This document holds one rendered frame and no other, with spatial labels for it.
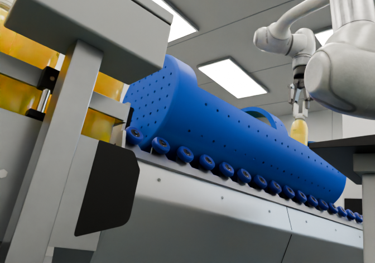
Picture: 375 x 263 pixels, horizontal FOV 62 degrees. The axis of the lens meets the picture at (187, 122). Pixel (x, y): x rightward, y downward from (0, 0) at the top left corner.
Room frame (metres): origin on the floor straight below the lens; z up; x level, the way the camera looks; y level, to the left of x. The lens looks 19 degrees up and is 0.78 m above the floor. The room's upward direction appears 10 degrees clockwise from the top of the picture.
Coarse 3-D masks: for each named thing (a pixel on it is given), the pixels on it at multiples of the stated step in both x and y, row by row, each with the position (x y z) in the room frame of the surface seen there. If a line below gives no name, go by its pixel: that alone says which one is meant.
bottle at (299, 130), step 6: (300, 120) 1.22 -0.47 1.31; (294, 126) 1.23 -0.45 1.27; (300, 126) 1.21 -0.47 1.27; (306, 126) 1.22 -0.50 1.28; (294, 132) 1.22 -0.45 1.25; (300, 132) 1.21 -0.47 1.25; (306, 132) 1.22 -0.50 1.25; (294, 138) 1.22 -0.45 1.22; (300, 138) 1.21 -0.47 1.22; (306, 138) 1.22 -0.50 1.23; (306, 144) 1.22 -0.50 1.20
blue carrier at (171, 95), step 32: (128, 96) 0.86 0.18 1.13; (160, 96) 0.72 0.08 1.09; (192, 96) 0.70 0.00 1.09; (160, 128) 0.70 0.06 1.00; (192, 128) 0.73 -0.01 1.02; (224, 128) 0.78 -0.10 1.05; (256, 128) 0.85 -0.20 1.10; (192, 160) 0.82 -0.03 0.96; (224, 160) 0.85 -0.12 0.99; (256, 160) 0.89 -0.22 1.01; (288, 160) 0.96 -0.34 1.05; (320, 160) 1.07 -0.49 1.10; (320, 192) 1.14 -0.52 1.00
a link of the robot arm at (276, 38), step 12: (312, 0) 0.99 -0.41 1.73; (324, 0) 0.97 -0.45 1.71; (288, 12) 1.07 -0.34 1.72; (300, 12) 1.04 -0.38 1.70; (276, 24) 1.14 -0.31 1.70; (288, 24) 1.10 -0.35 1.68; (264, 36) 1.19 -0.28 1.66; (276, 36) 1.16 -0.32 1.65; (288, 36) 1.17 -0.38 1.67; (264, 48) 1.23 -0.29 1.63; (276, 48) 1.22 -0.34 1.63; (288, 48) 1.21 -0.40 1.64
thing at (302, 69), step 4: (296, 68) 1.23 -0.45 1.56; (300, 68) 1.22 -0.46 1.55; (304, 68) 1.21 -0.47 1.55; (296, 72) 1.23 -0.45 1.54; (300, 72) 1.22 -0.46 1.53; (304, 72) 1.21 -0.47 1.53; (296, 76) 1.25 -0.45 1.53; (300, 76) 1.24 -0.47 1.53; (300, 80) 1.24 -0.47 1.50; (300, 84) 1.24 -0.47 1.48; (300, 88) 1.25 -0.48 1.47
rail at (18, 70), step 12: (0, 60) 0.40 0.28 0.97; (12, 60) 0.41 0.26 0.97; (0, 72) 0.41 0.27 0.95; (12, 72) 0.42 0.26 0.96; (24, 72) 0.42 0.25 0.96; (36, 72) 0.43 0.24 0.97; (36, 84) 0.44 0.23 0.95; (96, 96) 0.49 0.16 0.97; (96, 108) 0.50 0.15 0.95; (108, 108) 0.51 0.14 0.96; (120, 108) 0.52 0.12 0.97; (120, 120) 0.53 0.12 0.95
